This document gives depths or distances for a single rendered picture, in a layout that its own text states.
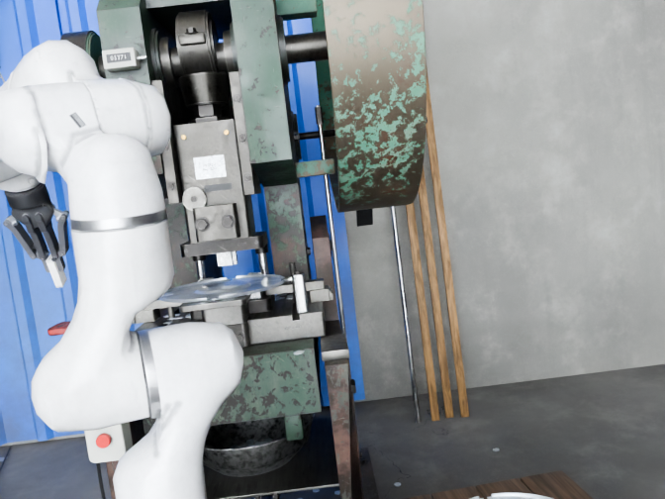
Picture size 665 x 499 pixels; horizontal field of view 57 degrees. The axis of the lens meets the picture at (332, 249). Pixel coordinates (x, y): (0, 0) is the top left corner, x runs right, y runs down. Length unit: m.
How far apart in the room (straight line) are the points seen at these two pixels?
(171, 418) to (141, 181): 0.29
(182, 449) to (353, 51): 0.75
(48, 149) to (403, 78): 0.67
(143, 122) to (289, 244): 0.96
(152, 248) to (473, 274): 2.20
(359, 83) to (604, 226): 1.99
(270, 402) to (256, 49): 0.79
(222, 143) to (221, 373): 0.79
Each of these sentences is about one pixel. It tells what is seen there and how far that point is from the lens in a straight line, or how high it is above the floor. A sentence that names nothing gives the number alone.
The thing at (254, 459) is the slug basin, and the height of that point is 0.37.
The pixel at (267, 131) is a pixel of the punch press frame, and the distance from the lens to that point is 1.43.
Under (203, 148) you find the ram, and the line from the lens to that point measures 1.49.
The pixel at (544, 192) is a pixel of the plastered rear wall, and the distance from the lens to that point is 2.89.
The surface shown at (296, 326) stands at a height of 0.68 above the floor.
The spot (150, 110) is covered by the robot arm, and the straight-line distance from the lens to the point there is 0.84.
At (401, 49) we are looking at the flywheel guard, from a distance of 1.19.
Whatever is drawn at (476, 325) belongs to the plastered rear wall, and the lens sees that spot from 2.87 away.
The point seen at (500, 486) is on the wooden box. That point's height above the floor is 0.35.
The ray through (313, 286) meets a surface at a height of 0.74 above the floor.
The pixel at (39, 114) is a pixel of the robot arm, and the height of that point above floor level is 1.11.
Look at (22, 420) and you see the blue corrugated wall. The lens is 3.13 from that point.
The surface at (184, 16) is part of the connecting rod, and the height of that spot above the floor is 1.42.
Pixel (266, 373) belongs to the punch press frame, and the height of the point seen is 0.60.
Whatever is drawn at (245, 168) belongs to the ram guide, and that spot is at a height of 1.05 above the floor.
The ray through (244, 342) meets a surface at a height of 0.66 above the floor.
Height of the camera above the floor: 0.99
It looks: 6 degrees down
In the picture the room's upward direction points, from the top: 7 degrees counter-clockwise
